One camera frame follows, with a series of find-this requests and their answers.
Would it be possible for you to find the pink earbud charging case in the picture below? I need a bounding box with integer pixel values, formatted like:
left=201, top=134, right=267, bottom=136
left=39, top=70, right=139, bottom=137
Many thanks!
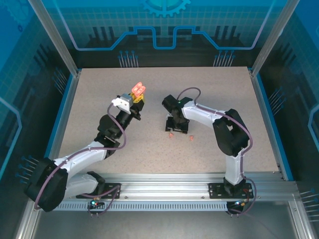
left=131, top=81, right=147, bottom=96

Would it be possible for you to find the small connector with lights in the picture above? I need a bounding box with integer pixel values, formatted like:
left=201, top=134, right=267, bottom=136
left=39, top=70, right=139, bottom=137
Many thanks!
left=233, top=199, right=250, bottom=208
left=89, top=196, right=105, bottom=209

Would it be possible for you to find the metal shelf panel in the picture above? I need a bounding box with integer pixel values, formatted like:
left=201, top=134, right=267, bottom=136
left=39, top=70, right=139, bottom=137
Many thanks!
left=13, top=194, right=315, bottom=239

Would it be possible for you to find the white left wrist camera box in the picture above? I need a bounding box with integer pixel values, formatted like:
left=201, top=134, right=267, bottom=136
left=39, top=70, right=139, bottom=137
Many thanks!
left=111, top=92, right=133, bottom=114

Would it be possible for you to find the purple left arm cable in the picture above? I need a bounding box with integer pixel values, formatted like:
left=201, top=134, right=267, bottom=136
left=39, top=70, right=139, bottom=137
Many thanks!
left=33, top=103, right=128, bottom=218

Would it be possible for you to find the aluminium table side rail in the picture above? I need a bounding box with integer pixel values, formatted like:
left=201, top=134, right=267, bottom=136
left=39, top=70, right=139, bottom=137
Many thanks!
left=41, top=71, right=82, bottom=181
left=249, top=71, right=295, bottom=181

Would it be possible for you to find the aluminium mounting rail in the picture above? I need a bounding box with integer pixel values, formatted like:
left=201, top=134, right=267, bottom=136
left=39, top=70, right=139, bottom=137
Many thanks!
left=32, top=173, right=299, bottom=203

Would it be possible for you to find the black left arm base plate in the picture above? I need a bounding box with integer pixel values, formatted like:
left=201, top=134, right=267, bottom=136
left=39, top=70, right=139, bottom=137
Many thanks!
left=76, top=183, right=122, bottom=199

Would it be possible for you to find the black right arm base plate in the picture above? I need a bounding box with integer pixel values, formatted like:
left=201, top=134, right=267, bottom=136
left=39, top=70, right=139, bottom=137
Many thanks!
left=208, top=183, right=257, bottom=200

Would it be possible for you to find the slotted metal cable duct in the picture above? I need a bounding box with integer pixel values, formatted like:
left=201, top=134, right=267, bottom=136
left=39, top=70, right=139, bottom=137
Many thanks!
left=53, top=202, right=229, bottom=212

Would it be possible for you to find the aluminium frame post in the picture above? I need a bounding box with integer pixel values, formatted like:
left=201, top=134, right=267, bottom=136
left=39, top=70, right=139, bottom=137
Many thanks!
left=26, top=0, right=82, bottom=77
left=250, top=0, right=302, bottom=77

